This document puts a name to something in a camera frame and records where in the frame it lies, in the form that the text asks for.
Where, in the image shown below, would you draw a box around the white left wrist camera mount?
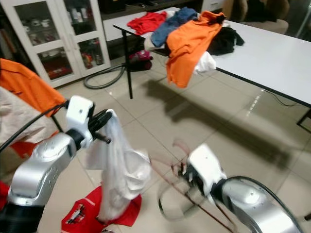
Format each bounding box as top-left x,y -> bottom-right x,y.
66,95 -> 95,149

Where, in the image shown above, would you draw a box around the black cloth garment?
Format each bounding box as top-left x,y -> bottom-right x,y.
208,26 -> 245,56

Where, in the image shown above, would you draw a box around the white glass door cabinet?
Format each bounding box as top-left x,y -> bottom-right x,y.
1,0 -> 111,89

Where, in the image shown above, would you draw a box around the white table black legs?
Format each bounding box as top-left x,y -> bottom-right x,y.
113,7 -> 311,128

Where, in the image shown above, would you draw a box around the white printed t-shirt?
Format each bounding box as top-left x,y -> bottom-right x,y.
84,109 -> 151,221

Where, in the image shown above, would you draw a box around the white grey patterned shirt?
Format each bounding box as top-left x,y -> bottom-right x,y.
0,87 -> 49,146

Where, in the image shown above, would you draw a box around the pink black vacuum cleaner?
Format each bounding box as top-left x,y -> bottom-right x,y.
129,50 -> 154,72

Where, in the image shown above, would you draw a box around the orange polo shirt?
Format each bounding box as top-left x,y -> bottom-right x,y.
166,11 -> 226,89
0,58 -> 66,158

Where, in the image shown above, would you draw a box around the black floor cable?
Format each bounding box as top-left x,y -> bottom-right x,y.
265,90 -> 297,108

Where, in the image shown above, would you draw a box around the blue denim garment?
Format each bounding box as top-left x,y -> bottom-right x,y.
151,7 -> 200,48

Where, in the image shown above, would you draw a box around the red plastic hanger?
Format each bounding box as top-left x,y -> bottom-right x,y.
148,137 -> 239,233

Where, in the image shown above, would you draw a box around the red shirt plaid pockets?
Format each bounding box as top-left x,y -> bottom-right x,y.
61,184 -> 142,229

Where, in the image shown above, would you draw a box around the cream cloth garment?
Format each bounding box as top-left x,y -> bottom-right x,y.
143,38 -> 171,53

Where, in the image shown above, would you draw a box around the white cloth garment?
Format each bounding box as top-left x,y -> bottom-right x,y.
194,51 -> 218,75

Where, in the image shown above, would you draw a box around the grey vacuum hose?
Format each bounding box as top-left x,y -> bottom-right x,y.
83,65 -> 129,90

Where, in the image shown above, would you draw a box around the red collared shirt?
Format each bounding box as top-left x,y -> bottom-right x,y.
0,181 -> 9,210

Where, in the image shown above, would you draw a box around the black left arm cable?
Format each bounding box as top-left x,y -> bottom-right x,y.
0,100 -> 71,152

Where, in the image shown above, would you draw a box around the brown upholstered chair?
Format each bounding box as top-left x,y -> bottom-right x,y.
221,0 -> 290,34

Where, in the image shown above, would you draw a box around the red cloth garment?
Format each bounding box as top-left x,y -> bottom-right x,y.
127,11 -> 168,35

